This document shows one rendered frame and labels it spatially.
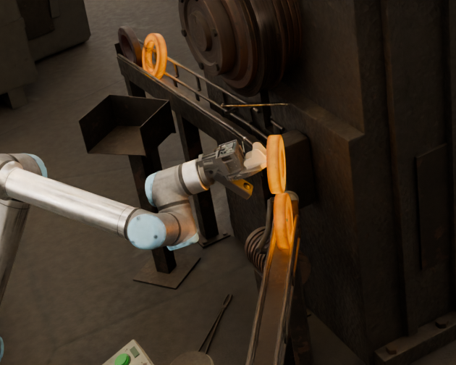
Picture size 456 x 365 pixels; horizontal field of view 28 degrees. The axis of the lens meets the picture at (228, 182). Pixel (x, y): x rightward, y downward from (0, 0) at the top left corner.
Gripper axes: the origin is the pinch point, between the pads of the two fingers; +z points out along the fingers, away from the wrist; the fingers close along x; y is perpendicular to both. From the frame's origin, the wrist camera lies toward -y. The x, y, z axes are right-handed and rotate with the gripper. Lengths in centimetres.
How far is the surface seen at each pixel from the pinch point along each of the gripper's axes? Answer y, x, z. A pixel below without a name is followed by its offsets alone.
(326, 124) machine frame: -7.8, 24.4, 10.5
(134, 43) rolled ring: 1, 131, -75
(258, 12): 28.4, 31.5, 4.1
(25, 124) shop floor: -44, 204, -185
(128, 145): -14, 68, -70
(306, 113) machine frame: -6.3, 32.1, 4.6
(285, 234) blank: -19.4, -7.3, -4.5
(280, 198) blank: -12.6, 0.1, -3.8
